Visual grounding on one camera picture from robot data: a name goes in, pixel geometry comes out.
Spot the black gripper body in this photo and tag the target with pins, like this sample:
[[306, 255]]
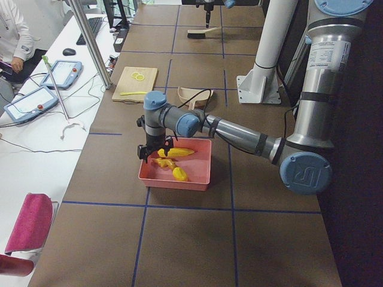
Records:
[[155, 140], [206, 12]]

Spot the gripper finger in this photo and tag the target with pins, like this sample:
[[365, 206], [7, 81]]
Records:
[[207, 18], [143, 152], [168, 144]]

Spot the yellow corn cob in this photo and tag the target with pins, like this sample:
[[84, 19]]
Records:
[[175, 152]]

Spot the tan ginger root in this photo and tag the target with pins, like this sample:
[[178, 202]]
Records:
[[165, 162]]

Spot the beige hand brush black bristles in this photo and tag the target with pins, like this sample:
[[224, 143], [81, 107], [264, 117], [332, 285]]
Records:
[[200, 33]]

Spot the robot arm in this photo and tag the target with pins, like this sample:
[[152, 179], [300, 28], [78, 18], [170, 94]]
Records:
[[226, 3], [331, 28]]

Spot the pink plastic bin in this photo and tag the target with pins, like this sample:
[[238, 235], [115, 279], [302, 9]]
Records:
[[187, 172]]

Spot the yellow plastic knife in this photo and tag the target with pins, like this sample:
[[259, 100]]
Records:
[[133, 93]]

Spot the bamboo cutting board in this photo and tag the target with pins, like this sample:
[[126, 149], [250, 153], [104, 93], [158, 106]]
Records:
[[127, 83]]

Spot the white side desk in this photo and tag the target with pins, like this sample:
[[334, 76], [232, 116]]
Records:
[[40, 156]]

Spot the teach pendant far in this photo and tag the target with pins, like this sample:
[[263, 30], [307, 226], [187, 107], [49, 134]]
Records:
[[65, 72]]

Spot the teach pendant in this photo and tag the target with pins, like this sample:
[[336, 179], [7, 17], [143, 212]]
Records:
[[31, 105], [65, 72]]

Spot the teach pendant near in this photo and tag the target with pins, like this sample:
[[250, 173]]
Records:
[[31, 105]]

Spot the black keyboard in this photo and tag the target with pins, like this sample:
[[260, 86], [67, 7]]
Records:
[[94, 26]]

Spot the black computer mouse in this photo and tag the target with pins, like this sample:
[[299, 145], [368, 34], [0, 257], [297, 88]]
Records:
[[69, 52]]

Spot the thin metal rod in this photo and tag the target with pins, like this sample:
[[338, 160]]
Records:
[[45, 60]]

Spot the seated person white shirt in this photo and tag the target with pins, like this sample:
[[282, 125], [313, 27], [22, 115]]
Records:
[[19, 57]]

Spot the red chair seat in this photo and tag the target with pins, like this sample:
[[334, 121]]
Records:
[[12, 266]]

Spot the aluminium frame post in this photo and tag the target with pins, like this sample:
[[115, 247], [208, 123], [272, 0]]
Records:
[[92, 47]]

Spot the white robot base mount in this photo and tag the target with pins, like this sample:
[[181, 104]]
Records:
[[260, 84]]

